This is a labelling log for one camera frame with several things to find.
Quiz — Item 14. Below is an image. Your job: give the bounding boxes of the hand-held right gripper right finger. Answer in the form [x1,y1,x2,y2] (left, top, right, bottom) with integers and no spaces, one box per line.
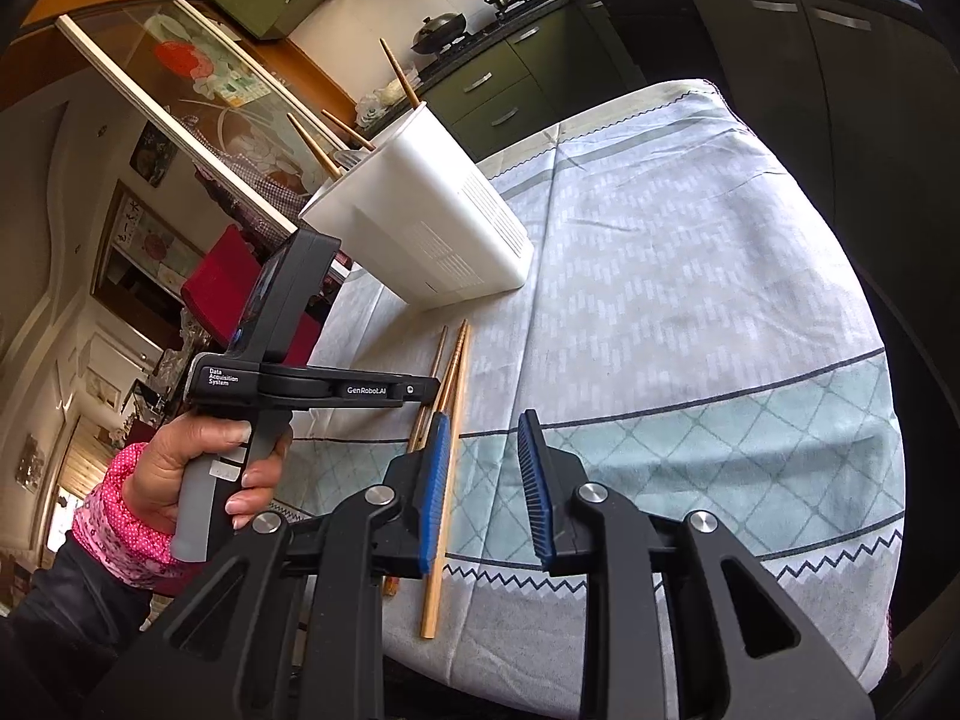
[516,411,878,720]

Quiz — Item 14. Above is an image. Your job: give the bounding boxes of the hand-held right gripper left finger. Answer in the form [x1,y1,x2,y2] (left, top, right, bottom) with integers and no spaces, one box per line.
[94,414,452,720]

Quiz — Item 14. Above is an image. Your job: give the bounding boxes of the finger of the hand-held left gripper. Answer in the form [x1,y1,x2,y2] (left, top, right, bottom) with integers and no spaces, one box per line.
[322,375,443,412]

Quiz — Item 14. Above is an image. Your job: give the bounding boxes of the wooden chopstick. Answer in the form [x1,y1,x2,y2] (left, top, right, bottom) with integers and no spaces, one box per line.
[406,325,451,455]
[382,321,467,598]
[420,319,472,642]
[287,114,344,179]
[322,109,376,152]
[379,37,421,112]

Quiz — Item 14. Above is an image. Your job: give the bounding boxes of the white plastic utensil holder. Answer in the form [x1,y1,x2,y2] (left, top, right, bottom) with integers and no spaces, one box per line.
[298,101,535,308]

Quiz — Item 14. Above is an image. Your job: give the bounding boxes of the person's left forearm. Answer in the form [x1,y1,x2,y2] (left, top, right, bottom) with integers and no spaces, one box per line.
[0,441,192,720]

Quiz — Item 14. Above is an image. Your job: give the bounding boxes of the person's left hand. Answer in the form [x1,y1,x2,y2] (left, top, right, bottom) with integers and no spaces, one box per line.
[121,415,293,541]

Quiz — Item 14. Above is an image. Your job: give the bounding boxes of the red covered chair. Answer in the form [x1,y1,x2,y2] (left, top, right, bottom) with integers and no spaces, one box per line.
[180,225,353,362]

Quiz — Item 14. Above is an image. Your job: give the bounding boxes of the framed calligraphy picture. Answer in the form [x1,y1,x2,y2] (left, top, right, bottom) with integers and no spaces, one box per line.
[90,180,205,310]

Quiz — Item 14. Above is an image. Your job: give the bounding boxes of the sliding glass door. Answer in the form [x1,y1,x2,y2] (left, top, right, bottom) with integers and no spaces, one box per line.
[56,0,362,242]

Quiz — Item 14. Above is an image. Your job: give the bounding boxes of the white plastic bags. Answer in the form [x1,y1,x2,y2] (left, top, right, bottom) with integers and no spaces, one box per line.
[352,79,421,129]

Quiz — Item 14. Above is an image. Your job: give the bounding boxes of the pale checked tablecloth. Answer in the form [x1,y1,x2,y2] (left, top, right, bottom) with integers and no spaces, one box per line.
[274,79,908,698]

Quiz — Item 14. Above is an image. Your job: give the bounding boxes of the black wok with lid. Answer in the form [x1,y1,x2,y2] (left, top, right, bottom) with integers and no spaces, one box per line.
[411,13,470,56]

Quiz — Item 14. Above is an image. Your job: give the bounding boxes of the gas stove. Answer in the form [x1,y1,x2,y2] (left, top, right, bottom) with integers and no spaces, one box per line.
[427,0,571,55]

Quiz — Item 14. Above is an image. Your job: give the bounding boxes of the green lower cabinets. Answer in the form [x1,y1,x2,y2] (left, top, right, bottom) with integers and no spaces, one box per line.
[416,0,960,301]

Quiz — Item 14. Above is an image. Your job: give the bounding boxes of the dark wall picture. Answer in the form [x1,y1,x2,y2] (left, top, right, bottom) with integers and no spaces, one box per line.
[129,120,182,189]

